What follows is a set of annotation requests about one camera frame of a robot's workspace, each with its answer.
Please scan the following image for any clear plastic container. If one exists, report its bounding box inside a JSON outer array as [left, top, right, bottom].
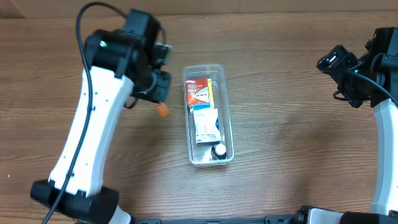
[[183, 64, 234, 166]]

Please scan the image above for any white blue medicine box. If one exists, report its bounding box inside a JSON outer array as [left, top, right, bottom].
[[193, 108, 221, 144]]

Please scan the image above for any red white medicine box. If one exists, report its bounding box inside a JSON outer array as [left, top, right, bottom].
[[185, 78, 210, 106]]

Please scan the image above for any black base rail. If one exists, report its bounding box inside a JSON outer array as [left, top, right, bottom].
[[132, 215, 294, 224]]

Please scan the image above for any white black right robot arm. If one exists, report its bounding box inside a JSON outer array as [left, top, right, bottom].
[[288, 27, 397, 223]]

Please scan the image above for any orange tablet tube white cap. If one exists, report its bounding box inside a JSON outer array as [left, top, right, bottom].
[[156, 102, 169, 118]]

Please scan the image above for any blue yellow VapoDrops box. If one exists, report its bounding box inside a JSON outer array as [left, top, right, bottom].
[[188, 78, 215, 114]]

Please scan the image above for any dark syrup bottle white cap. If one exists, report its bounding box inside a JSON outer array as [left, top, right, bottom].
[[211, 144, 227, 160]]

